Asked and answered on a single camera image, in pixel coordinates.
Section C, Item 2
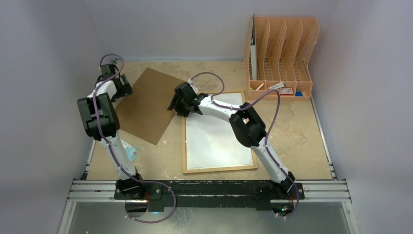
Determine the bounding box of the wooden picture frame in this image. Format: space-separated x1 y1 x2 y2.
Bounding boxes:
181 89 259 175

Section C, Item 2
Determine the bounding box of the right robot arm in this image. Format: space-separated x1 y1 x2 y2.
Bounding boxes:
168 82 298 198

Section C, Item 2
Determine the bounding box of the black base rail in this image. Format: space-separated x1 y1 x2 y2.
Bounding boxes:
67 180 351 213

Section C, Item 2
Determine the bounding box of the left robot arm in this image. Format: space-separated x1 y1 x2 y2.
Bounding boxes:
77 64 145 199

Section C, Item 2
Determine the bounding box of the red white small box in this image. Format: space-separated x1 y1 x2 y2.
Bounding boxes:
280 87 294 96

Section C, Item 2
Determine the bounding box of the blue white tape dispenser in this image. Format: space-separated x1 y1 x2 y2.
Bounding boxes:
123 143 138 162

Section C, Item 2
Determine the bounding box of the orange desk file organizer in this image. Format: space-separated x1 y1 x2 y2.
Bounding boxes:
243 16 320 101

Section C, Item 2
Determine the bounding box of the white marker pen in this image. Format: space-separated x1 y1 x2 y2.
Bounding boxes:
267 81 285 89

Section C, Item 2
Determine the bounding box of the white folder in organizer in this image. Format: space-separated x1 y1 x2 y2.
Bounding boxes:
250 14 258 80

